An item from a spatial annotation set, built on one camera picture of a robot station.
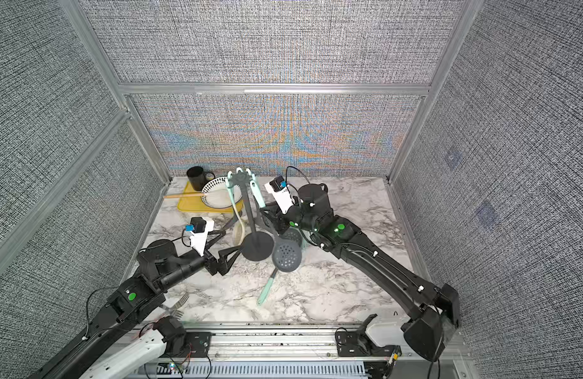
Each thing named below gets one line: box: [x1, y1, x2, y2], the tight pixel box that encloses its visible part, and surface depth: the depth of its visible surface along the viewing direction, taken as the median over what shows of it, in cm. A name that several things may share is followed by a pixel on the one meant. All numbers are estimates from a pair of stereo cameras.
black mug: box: [186, 165, 216, 192], surface depth 113 cm
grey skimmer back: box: [249, 180, 302, 273], surface depth 76 cm
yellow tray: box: [177, 180, 245, 213], surface depth 110 cm
